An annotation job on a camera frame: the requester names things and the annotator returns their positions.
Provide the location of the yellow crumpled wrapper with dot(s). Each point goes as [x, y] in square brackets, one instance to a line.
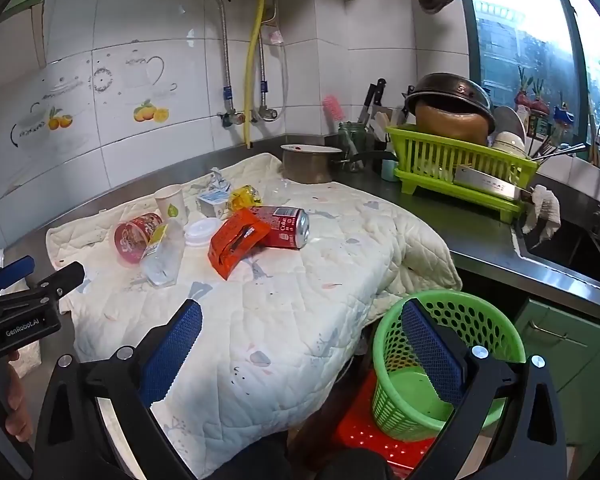
[242, 197]

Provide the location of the green plastic mesh basket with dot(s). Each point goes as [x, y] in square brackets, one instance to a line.
[395, 340]

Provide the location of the clear plastic bottle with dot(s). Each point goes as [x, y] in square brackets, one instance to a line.
[162, 265]

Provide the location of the white dish rag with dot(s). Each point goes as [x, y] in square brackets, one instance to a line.
[545, 210]

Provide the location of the red plastic stool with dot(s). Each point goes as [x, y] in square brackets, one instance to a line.
[360, 430]

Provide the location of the steel sink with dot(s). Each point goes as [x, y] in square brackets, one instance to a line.
[570, 260]

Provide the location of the white plastic lid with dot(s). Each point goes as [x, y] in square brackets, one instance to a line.
[200, 232]

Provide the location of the white paper cup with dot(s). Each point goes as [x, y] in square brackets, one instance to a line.
[170, 205]

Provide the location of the metal cooking pot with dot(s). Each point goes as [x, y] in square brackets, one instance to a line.
[307, 167]

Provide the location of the cream quilted blanket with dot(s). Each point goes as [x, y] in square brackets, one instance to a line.
[280, 310]

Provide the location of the red printed cup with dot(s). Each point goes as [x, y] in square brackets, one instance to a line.
[130, 240]

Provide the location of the person's left hand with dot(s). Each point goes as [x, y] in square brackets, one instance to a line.
[17, 405]

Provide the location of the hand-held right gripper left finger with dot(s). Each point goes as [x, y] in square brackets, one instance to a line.
[175, 355]

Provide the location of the white plastic bag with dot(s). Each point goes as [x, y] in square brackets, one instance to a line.
[27, 362]

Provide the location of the white plate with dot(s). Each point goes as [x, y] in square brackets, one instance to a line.
[510, 117]

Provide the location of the white bowl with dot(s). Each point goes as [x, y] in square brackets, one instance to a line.
[509, 144]

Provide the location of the green glass jar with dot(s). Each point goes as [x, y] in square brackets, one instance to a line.
[352, 137]

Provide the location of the green base cabinet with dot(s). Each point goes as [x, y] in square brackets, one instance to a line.
[580, 360]

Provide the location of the green dish rack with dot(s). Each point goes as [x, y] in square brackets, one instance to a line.
[430, 152]

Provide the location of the black wok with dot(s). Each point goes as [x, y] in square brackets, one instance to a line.
[450, 87]

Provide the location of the small teal cup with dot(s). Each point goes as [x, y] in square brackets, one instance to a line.
[389, 171]

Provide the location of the orange snack packet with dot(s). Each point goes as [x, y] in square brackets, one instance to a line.
[230, 250]

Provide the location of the metal utensils bundle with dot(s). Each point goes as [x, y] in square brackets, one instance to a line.
[560, 152]

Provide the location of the blue and white milk carton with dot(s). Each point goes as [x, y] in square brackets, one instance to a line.
[212, 205]

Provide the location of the crumpled silver wrapper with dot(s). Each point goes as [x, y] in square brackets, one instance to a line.
[217, 180]

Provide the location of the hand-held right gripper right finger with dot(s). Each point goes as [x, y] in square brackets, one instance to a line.
[430, 350]

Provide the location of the pink bottle brush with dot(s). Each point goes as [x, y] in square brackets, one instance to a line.
[334, 110]

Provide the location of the red drink can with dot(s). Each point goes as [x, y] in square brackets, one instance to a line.
[285, 227]

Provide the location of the clear plastic cup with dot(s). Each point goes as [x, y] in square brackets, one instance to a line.
[276, 191]

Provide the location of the steel cleaver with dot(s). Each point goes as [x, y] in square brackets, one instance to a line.
[485, 182]

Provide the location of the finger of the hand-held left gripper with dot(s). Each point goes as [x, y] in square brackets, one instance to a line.
[14, 270]
[60, 280]

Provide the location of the brown clay pot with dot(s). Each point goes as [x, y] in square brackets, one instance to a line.
[450, 122]

